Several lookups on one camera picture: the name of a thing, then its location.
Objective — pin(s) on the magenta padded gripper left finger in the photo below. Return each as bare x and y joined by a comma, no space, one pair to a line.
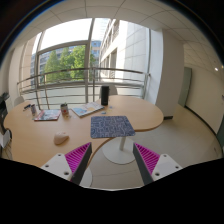
70,166

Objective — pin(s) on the grey door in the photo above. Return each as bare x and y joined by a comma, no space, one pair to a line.
185,86

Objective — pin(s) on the white table pedestal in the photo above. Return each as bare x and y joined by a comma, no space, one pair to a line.
119,150

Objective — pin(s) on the silver drink can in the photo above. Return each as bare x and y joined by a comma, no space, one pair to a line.
33,109

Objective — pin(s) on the blue patterned mouse pad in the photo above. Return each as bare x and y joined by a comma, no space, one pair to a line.
110,127

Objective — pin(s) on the black device at left edge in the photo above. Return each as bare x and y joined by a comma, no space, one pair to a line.
4,133

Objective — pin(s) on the open magazine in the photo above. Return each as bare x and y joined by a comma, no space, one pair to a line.
87,109

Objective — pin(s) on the white chair back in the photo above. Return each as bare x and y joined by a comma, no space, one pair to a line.
18,100

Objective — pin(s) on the black cylindrical speaker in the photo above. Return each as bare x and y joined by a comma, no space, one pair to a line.
104,95

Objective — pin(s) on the beige computer mouse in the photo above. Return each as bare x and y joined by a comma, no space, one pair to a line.
60,137

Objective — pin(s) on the metal window railing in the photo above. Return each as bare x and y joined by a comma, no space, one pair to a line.
81,85

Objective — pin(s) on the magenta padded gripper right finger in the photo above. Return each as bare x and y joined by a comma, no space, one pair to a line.
153,166

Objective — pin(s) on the red-edged book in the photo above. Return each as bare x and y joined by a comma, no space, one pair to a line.
48,115

